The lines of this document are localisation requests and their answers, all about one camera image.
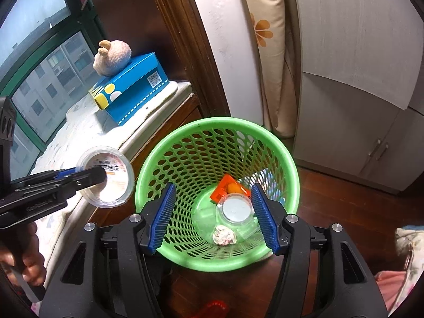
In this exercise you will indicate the blue tissue box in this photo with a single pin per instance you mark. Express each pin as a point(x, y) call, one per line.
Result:
point(132, 89)

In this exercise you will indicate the green window frame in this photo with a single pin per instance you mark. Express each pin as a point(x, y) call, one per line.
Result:
point(49, 29)

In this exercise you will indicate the clear cup with white lid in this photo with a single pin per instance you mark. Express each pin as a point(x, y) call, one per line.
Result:
point(236, 209)

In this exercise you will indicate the white wardrobe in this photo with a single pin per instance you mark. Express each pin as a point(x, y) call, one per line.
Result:
point(357, 73)

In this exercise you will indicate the orange snack wrapper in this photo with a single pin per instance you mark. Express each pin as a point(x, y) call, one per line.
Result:
point(220, 190)

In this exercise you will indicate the green plastic basket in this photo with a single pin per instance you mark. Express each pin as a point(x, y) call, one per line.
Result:
point(198, 145)

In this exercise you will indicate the floral beige curtain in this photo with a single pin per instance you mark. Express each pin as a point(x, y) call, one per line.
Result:
point(265, 39)

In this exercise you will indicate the person's floral clothing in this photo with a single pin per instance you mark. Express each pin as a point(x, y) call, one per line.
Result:
point(405, 271)

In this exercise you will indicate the clear plastic cup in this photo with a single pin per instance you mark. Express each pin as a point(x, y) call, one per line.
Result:
point(109, 179)

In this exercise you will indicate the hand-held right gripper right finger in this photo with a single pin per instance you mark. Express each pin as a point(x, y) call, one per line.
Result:
point(265, 218)

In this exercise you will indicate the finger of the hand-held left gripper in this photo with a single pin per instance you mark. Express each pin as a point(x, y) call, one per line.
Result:
point(89, 178)
point(64, 174)

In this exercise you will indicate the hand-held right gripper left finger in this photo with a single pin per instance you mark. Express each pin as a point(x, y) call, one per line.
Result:
point(162, 218)

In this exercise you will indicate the white quilted printed blanket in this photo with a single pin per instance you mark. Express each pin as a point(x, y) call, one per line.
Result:
point(82, 129)

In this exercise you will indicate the small plush sheep toy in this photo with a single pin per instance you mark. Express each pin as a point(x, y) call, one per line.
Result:
point(112, 56)

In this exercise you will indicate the white tissue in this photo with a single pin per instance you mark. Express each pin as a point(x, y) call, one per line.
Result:
point(224, 235)

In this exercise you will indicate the red plastic object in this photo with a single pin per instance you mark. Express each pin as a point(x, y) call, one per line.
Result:
point(213, 309)

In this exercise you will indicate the person's left hand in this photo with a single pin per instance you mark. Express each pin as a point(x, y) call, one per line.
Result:
point(33, 258)

